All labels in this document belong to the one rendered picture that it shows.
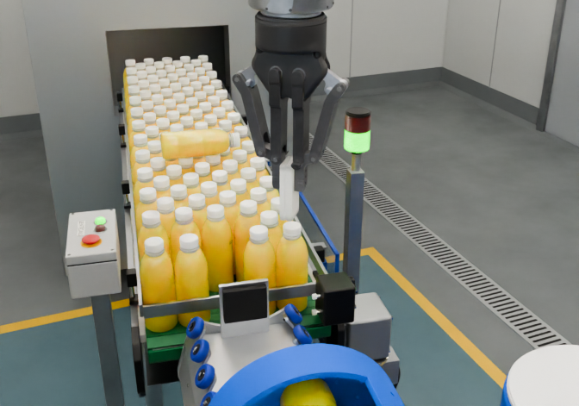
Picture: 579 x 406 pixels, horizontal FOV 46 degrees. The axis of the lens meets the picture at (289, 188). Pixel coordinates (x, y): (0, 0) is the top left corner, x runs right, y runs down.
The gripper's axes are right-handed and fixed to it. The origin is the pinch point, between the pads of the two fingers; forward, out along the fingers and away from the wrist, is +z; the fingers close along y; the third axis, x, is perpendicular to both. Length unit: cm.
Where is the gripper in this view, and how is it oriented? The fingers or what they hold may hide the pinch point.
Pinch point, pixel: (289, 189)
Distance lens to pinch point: 79.7
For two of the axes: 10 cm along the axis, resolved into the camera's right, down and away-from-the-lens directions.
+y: 9.6, 1.3, -2.7
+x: 3.0, -4.0, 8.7
